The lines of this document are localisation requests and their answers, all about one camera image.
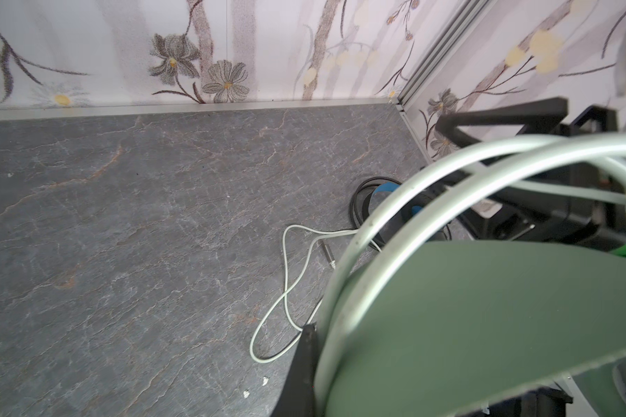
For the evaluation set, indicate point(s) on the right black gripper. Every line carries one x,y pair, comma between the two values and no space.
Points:
504,158

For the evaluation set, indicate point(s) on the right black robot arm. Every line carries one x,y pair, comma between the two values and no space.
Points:
537,216

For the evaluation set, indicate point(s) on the green white headphones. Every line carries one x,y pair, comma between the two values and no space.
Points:
419,328

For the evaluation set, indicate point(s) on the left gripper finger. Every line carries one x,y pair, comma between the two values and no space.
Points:
297,398

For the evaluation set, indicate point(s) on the black blue headphones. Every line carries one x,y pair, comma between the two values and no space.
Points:
380,195

